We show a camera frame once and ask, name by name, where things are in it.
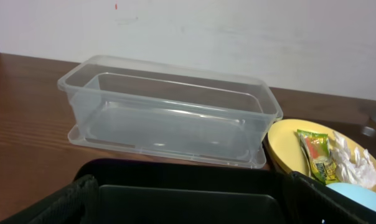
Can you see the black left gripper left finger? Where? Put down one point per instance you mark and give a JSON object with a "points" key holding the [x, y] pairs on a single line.
{"points": [[75, 203]]}

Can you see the white tissue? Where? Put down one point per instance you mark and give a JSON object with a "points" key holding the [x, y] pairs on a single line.
{"points": [[359, 172]]}

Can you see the green snack wrapper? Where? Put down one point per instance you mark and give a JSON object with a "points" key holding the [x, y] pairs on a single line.
{"points": [[322, 167]]}

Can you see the black tray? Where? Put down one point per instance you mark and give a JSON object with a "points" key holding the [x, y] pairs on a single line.
{"points": [[149, 192]]}

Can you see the light blue bowl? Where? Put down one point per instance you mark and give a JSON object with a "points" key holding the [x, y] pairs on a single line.
{"points": [[356, 193]]}

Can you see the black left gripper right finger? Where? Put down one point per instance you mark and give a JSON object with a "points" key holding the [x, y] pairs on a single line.
{"points": [[309, 201]]}

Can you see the clear plastic bin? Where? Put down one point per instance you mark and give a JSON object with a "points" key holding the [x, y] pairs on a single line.
{"points": [[163, 110]]}

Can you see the yellow plate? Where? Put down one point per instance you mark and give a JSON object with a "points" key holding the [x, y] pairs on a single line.
{"points": [[286, 148]]}

